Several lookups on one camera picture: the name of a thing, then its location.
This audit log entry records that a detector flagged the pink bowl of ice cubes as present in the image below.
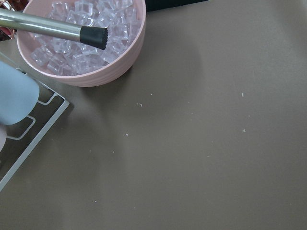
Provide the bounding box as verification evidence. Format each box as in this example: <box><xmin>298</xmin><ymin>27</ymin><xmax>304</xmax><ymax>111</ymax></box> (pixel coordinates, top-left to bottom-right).
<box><xmin>16</xmin><ymin>0</ymin><xmax>146</xmax><ymax>87</ymax></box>

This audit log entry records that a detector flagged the blue cup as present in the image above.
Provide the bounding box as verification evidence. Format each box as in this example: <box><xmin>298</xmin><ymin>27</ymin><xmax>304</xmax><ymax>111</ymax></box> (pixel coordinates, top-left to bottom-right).
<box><xmin>0</xmin><ymin>62</ymin><xmax>39</xmax><ymax>126</ymax></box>

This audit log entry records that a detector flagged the white wire cup rack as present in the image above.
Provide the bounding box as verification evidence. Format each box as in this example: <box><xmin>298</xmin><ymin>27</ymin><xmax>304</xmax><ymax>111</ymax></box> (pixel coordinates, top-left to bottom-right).
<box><xmin>0</xmin><ymin>51</ymin><xmax>71</xmax><ymax>192</ymax></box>

